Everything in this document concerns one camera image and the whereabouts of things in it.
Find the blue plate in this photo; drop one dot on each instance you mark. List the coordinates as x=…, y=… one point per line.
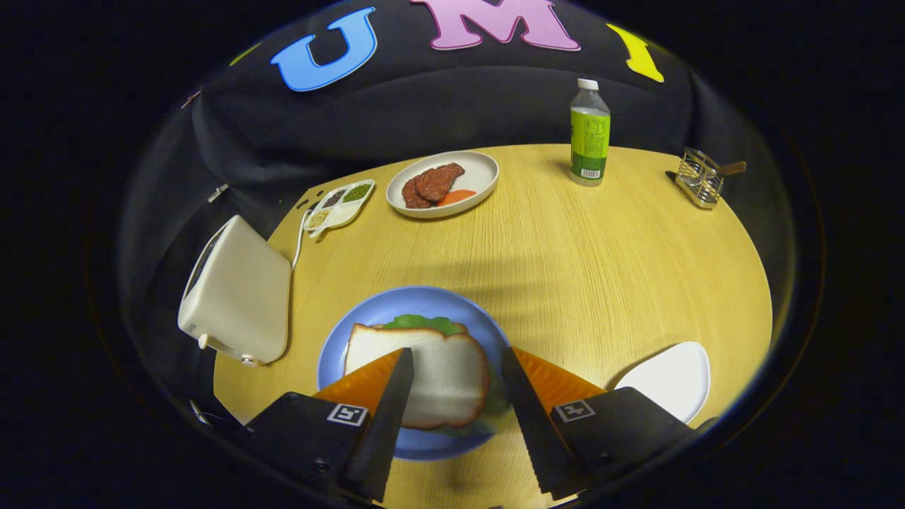
x=396, y=304

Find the green label plastic bottle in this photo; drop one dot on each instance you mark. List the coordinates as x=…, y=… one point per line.
x=589, y=134

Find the brown meat slice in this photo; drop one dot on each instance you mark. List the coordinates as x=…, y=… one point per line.
x=435, y=182
x=410, y=194

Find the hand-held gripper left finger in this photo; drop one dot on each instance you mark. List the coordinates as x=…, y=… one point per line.
x=382, y=431

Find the dark bean pile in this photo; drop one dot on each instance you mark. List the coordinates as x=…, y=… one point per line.
x=334, y=198

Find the green lettuce leaf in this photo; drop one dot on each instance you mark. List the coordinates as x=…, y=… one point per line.
x=424, y=324

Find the red tomato slice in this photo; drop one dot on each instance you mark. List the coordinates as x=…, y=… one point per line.
x=456, y=197

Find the yellow bean pile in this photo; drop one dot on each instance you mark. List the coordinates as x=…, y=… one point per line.
x=318, y=219

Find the white cloth clip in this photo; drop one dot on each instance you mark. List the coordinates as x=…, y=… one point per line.
x=218, y=192

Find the white round plate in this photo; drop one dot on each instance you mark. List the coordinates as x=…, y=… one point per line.
x=477, y=173

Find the green bean pile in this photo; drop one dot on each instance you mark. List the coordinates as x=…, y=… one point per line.
x=357, y=192

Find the white toaster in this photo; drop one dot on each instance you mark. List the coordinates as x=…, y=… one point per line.
x=240, y=297

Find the white bread slice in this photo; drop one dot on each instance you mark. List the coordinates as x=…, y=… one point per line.
x=445, y=375

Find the pink cloth clip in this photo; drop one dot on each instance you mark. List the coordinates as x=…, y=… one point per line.
x=191, y=97

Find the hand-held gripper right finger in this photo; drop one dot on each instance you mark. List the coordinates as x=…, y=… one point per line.
x=534, y=431

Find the white divided dish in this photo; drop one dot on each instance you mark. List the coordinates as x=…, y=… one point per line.
x=341, y=212

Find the white oval plate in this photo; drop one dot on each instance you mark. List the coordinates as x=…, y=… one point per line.
x=672, y=378

